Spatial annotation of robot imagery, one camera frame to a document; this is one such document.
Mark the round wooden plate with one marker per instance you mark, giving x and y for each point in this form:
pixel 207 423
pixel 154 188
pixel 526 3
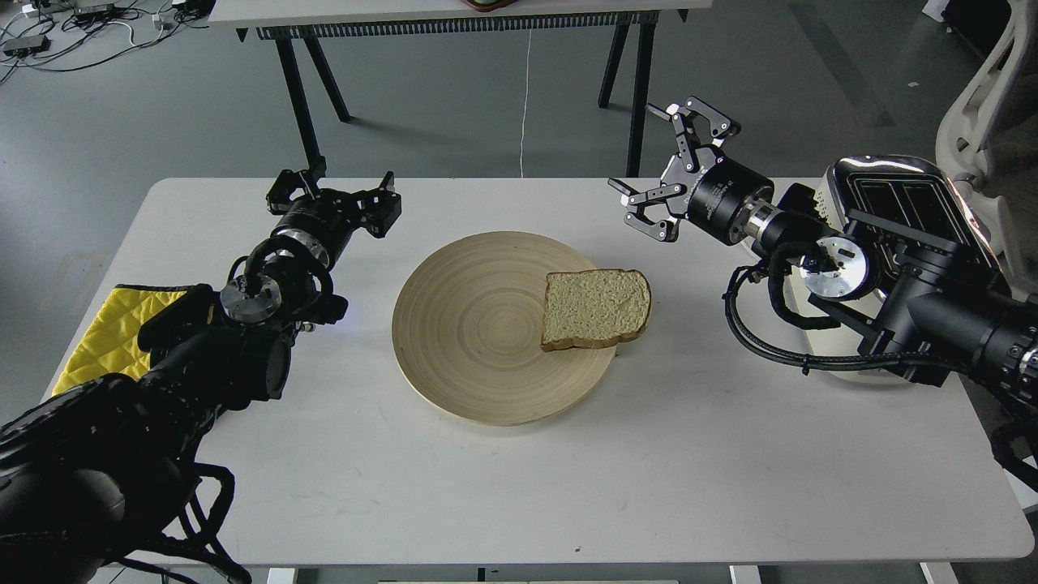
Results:
pixel 467 326

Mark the white background table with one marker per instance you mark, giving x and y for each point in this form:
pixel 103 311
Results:
pixel 284 22

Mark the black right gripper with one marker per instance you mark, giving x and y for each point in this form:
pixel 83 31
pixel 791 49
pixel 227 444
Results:
pixel 700 184

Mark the yellow quilted cloth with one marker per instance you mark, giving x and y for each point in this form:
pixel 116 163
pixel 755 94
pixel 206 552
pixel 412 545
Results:
pixel 120 340

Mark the cream white toaster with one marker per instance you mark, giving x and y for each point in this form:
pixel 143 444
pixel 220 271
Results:
pixel 914 278

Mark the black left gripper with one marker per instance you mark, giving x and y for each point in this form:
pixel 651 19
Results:
pixel 324 220

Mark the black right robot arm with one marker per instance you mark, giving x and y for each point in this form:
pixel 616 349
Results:
pixel 784 235

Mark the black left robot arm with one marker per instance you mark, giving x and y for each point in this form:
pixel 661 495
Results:
pixel 108 468

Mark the slice of brown bread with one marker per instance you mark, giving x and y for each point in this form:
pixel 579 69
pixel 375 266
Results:
pixel 594 309

